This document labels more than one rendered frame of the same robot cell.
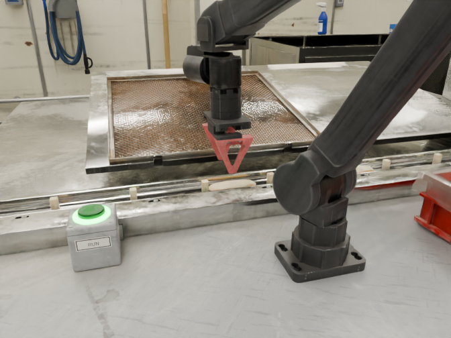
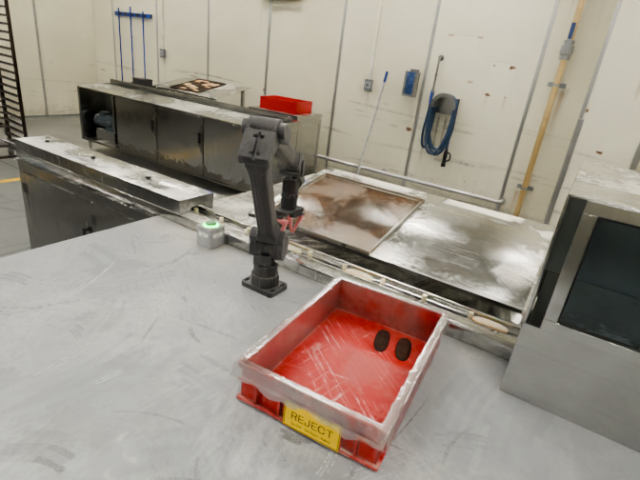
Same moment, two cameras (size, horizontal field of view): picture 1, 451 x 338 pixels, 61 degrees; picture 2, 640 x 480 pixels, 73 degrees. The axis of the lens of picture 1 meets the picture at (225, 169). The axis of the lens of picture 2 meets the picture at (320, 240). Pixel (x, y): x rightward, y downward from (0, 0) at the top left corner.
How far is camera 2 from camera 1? 115 cm
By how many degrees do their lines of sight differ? 42
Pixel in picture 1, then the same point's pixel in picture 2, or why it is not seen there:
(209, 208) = not seen: hidden behind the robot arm
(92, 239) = (203, 232)
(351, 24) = not seen: outside the picture
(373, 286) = (259, 301)
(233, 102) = (285, 201)
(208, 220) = not seen: hidden behind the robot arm
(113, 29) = (485, 131)
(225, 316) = (205, 275)
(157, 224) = (238, 244)
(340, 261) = (259, 286)
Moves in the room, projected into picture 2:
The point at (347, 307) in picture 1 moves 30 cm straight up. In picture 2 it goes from (238, 297) to (243, 199)
